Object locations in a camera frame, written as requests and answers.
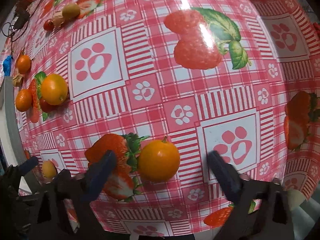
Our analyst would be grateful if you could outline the small yellow kumquat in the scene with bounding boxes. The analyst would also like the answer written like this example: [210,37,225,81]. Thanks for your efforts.
[42,160,57,179]

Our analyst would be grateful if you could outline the large orange citrus fruit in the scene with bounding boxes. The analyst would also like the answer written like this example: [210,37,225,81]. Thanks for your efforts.
[138,136,180,183]

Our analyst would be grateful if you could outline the small orange mandarin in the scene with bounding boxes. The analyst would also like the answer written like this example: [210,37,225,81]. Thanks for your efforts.
[15,89,33,112]
[16,55,31,75]

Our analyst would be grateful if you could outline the orange citrus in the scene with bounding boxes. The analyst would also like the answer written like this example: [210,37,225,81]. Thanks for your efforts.
[40,74,68,106]

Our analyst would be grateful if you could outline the red cherry tomato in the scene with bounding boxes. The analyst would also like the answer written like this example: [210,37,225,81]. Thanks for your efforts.
[40,97,58,113]
[43,20,55,31]

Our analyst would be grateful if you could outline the papery husk physalis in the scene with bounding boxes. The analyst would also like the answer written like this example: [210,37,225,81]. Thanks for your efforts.
[12,73,24,87]
[51,11,65,28]

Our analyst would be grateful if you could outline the white tray with grey rim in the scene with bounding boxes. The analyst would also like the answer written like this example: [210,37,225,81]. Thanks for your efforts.
[0,76,33,196]

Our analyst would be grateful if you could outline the crumpled blue glove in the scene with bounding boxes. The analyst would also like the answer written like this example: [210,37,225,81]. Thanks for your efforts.
[3,55,12,76]

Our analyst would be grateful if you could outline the pink strawberry checked tablecloth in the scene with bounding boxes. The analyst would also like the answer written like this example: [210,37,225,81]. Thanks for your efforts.
[1,0,319,237]

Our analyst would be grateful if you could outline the black power adapter with cable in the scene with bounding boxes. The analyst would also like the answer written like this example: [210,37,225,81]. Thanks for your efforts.
[1,0,43,43]

